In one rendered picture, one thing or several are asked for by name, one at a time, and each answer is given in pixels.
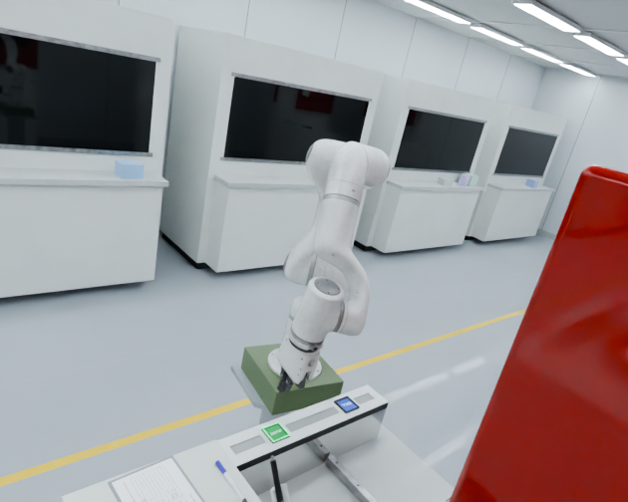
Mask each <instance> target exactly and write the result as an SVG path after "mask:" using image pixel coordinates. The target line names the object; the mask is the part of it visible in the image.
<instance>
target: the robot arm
mask: <svg viewBox="0 0 628 502"><path fill-rule="evenodd" d="M305 160H306V169H307V172H308V175H309V177H310V179H311V180H312V182H313V184H314V186H315V187H316V189H317V191H318V194H319V201H318V206H317V210H316V214H315V218H314V221H313V224H312V226H311V229H310V230H309V232H308V233H307V234H306V236H305V237H304V238H303V239H301V240H300V241H299V242H298V243H297V244H296V245H295V246H294V247H293V248H292V249H291V250H290V252H289V253H288V254H287V257H286V259H285V261H284V265H283V272H284V275H285V277H286V278H287V279H288V280H289V281H291V282H293V283H296V284H299V285H303V286H307V288H306V291H305V293H304V294H303V295H299V296H296V297H295V298H294V299H293V301H292V303H291V306H290V310H289V314H288V319H287V323H286V327H285V332H284V336H283V340H282V344H281V346H280V348H279V349H276V350H274V351H272V352H271V353H270V354H269V356H268V365H269V367H270V368H271V369H272V370H273V371H274V372H275V373H276V374H278V375H279V376H281V379H280V382H279V384H278V387H277V389H278V390H279V392H280V393H282V392H287V391H289V390H290V388H291V386H292V385H293V384H296V386H297V387H298V388H303V387H305V382H306V381H308V380H312V379H315V378H316V377H318V376H319V374H321V370H322V367H321V364H320V362H319V356H320V349H321V348H322V347H323V345H322V344H323V342H324V340H325V337H326V335H327V334H328V333H330V332H334V333H338V334H342V335H347V336H358V335H359V334H360V333H361V332H362V331H363V329H364V327H365V323H366V319H367V313H368V308H369V302H370V284H369V280H368V277H367V274H366V272H365V270H364V268H363V267H362V265H361V264H360V262H359V261H358V259H357V258H356V256H355V255H354V253H353V251H352V248H351V244H352V239H353V234H354V230H355V225H356V221H357V217H358V212H359V208H360V203H361V198H362V194H363V189H364V185H367V186H378V185H381V184H382V183H384V182H385V180H386V179H387V177H388V175H389V172H390V166H391V165H390V161H389V158H388V157H387V155H386V154H385V153H384V152H383V151H382V150H380V149H377V148H375V147H371V146H368V145H365V144H361V143H358V142H355V141H348V142H343V141H338V140H333V139H320V140H317V141H316V142H314V143H313V144H312V145H311V146H310V148H309V150H308V152H307V155H306V159H305ZM348 292H349V299H348V301H344V300H343V298H344V295H345V294H347V293H348Z"/></svg>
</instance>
